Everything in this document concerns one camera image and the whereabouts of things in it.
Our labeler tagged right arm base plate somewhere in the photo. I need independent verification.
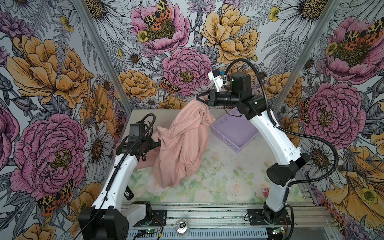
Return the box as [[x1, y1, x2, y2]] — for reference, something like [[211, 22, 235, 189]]
[[247, 208, 291, 226]]

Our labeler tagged black handheld device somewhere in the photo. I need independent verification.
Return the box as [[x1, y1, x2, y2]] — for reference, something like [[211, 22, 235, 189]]
[[124, 186, 135, 201]]

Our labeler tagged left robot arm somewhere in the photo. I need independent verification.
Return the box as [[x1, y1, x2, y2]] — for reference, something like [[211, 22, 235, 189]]
[[77, 119, 161, 240]]

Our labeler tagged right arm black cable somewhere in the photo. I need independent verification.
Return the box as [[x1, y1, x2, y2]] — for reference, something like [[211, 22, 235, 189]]
[[224, 58, 339, 240]]

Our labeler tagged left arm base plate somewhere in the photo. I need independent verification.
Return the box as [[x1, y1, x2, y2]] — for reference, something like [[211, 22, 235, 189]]
[[135, 210, 168, 227]]

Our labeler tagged small pink red toy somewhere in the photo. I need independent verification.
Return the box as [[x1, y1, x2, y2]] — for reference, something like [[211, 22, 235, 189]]
[[262, 188, 270, 198]]

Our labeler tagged silver drink can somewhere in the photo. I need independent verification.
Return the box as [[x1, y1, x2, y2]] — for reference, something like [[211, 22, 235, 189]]
[[175, 219, 190, 238]]

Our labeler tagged white perforated cable duct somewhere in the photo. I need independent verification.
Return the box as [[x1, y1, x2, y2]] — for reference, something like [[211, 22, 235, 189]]
[[125, 227, 268, 240]]

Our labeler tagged pink garment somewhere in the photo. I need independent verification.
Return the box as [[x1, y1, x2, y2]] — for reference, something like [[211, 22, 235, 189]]
[[136, 100, 215, 189]]

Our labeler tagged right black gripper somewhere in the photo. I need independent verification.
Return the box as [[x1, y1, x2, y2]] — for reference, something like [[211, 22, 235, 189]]
[[197, 87, 243, 106]]

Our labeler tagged aluminium frame rail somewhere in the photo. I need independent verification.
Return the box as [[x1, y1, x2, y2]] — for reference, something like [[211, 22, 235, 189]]
[[78, 202, 334, 229]]

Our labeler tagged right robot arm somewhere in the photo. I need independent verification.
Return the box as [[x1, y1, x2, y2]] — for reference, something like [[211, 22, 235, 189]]
[[196, 70, 310, 225]]

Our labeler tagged lavender plastic laundry basket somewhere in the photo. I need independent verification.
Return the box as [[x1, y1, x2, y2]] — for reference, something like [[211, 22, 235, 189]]
[[211, 108, 259, 153]]

